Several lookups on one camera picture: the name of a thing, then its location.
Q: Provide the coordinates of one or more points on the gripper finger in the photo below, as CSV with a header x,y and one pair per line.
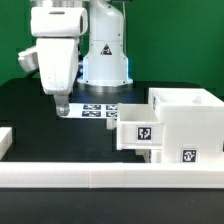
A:
x,y
62,105

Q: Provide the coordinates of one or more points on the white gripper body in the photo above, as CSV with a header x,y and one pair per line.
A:
x,y
58,64

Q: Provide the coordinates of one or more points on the white drawer tray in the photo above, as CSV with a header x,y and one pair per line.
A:
x,y
137,128
148,155

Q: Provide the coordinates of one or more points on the white drawer cabinet box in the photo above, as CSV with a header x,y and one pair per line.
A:
x,y
193,122

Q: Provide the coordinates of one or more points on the white front drawer tray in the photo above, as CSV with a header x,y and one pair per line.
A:
x,y
148,155

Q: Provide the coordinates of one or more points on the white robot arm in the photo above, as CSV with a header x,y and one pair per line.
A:
x,y
100,29

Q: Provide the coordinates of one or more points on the fiducial marker sheet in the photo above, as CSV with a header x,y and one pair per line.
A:
x,y
92,111

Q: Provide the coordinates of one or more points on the white left fence rail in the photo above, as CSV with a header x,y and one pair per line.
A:
x,y
6,140

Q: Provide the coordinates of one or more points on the white fence rail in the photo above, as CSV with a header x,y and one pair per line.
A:
x,y
110,175
6,140

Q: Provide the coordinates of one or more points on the white front fence rail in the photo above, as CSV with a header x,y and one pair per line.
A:
x,y
110,175

